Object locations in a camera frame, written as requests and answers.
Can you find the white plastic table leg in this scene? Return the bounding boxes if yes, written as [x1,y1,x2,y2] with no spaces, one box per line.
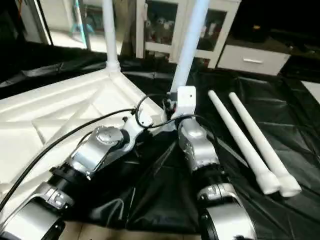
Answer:
[102,0,121,75]
[207,90,282,196]
[170,0,211,96]
[228,91,303,199]

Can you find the white plastic table top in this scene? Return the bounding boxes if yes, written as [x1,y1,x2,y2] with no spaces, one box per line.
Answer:
[0,64,169,212]

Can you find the white flat panel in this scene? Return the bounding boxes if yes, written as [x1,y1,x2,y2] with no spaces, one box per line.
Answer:
[302,80,320,105]

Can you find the white glass-door cabinet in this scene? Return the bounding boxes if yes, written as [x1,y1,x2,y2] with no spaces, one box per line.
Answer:
[135,0,242,69]

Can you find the black box yellow label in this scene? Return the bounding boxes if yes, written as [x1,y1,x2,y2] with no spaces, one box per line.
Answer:
[233,0,273,44]

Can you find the black mat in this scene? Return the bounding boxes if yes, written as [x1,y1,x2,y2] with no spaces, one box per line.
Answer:
[0,39,320,240]

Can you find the light blue metal frame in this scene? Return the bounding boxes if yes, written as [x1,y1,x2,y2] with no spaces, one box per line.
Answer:
[70,0,93,42]

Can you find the white drawer unit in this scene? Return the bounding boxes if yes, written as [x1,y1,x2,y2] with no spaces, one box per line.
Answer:
[217,44,287,77]

